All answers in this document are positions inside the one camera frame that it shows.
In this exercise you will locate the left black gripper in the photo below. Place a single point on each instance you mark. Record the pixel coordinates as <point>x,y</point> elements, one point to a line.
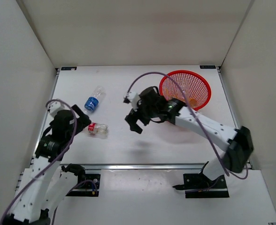
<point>83,120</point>

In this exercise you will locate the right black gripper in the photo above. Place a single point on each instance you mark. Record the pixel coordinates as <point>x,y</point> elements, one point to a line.
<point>132,118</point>

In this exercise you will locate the red label clear bottle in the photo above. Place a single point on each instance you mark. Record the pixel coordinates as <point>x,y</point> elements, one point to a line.
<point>97,130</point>

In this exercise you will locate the blue label clear bottle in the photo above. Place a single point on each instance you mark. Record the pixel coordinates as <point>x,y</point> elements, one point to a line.
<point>95,99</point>

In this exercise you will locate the orange plastic bottle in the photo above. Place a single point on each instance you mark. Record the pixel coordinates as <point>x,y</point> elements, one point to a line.
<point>193,102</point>

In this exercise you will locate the clear plastic bottle white cap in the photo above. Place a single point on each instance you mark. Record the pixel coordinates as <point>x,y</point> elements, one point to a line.
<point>184,85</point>

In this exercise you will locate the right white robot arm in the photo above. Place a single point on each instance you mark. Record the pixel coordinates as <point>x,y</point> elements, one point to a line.
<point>236,144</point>

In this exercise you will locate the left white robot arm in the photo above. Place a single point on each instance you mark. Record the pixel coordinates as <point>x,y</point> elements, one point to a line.
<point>35,201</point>

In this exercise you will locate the red mesh plastic bin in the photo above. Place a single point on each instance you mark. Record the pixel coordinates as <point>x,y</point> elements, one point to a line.
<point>194,86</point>

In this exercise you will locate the black corner label left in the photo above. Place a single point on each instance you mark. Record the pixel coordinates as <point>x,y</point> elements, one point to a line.
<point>68,68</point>

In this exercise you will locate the black corner label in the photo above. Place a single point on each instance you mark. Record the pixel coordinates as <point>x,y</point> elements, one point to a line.
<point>68,68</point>
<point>207,67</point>

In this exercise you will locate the black corner label right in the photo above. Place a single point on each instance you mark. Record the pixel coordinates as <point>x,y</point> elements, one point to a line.
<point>207,67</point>

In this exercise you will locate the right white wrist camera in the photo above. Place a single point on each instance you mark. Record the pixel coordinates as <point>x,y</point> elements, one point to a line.
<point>132,98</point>

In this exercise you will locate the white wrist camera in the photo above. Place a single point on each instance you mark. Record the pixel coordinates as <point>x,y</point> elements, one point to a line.
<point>132,98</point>
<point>54,108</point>

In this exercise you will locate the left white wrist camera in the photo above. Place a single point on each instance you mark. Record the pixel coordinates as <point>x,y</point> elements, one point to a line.
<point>54,108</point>

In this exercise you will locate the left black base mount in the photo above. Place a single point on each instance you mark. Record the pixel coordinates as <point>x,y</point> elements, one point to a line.
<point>87,186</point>

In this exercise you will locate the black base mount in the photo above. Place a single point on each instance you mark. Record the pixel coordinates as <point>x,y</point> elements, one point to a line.
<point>87,186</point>
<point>196,186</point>

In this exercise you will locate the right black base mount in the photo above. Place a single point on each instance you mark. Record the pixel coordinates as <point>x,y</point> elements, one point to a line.
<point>196,186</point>

